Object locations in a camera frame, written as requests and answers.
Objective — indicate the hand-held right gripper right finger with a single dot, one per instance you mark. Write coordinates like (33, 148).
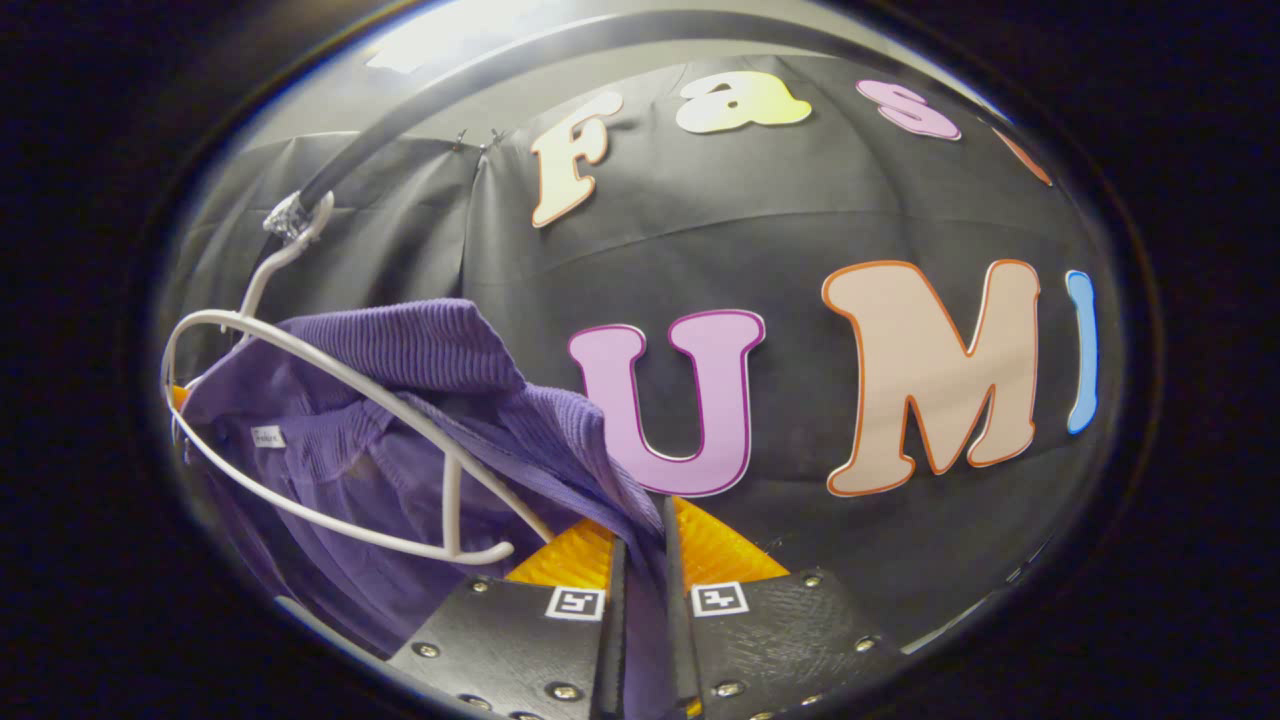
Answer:
(682, 640)

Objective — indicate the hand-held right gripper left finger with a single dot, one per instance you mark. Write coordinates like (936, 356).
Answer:
(612, 650)

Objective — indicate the purple ribbed shirt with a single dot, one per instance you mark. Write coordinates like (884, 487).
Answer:
(430, 350)

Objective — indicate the white hanger with taped hook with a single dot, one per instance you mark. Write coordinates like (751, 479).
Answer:
(452, 510)

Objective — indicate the black clothes rack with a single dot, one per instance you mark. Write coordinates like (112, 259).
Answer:
(440, 88)

